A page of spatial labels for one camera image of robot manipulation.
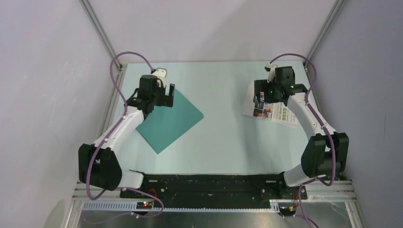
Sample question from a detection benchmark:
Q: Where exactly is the controller board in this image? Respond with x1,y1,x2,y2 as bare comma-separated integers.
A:
136,201,154,210
278,206,297,218

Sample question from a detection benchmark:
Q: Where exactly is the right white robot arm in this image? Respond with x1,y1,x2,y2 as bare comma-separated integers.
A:
254,63,349,199

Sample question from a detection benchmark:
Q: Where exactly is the right controller board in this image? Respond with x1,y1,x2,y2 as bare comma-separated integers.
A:
278,206,297,218

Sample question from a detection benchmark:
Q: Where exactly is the left aluminium frame post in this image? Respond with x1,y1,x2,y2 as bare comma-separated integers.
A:
79,0,117,59

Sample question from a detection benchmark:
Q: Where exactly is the teal green folder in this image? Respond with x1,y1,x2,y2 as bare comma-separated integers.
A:
136,89,204,154

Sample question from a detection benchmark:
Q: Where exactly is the printed paper file top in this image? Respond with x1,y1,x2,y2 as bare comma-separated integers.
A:
241,82,299,128

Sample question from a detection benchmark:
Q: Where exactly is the right aluminium frame post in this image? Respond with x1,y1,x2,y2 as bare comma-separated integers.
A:
307,0,347,60

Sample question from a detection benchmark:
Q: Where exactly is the left controller board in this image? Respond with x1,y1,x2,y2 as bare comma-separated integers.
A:
136,201,154,210

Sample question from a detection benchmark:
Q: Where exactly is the white slotted cable duct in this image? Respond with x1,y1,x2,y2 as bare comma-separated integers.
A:
82,201,279,213

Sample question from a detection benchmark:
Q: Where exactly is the aluminium frame post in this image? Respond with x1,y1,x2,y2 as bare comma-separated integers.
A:
79,0,117,59
307,0,347,60

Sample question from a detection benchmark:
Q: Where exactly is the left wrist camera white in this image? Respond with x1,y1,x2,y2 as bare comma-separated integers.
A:
151,67,167,87

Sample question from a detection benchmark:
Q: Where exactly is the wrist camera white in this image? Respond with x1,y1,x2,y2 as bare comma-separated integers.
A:
265,62,278,83
151,67,167,87

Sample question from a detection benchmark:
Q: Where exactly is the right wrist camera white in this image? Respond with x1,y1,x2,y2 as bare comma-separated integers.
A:
265,62,278,83

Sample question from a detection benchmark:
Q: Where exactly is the light blue table mat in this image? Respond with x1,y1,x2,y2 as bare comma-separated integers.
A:
117,61,308,174

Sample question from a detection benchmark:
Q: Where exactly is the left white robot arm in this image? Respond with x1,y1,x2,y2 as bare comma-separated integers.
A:
78,68,175,198

